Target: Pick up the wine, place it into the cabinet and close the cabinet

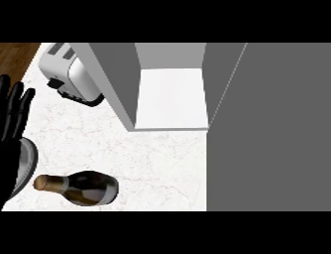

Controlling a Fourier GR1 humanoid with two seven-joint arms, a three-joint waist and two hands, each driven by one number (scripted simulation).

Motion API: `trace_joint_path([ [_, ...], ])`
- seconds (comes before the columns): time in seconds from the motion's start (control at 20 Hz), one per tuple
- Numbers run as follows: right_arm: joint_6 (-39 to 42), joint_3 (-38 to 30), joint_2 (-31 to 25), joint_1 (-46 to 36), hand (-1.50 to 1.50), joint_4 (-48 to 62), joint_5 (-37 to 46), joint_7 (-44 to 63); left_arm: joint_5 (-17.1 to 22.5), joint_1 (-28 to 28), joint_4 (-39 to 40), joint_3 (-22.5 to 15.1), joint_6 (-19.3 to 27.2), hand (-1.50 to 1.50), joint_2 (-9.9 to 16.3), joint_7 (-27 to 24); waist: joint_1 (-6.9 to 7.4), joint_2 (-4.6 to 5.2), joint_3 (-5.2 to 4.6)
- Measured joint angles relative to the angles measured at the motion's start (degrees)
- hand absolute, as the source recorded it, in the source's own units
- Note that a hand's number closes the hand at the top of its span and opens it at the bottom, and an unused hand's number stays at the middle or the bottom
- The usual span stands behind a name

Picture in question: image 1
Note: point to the dark wine bottle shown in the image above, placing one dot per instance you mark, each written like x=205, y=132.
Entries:
x=88, y=188

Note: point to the grey open cabinet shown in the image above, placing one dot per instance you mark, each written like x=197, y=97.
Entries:
x=166, y=96

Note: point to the dark grey cabinet door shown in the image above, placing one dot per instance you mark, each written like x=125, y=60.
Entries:
x=283, y=129

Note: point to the white toaster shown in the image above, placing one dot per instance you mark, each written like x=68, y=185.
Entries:
x=72, y=76

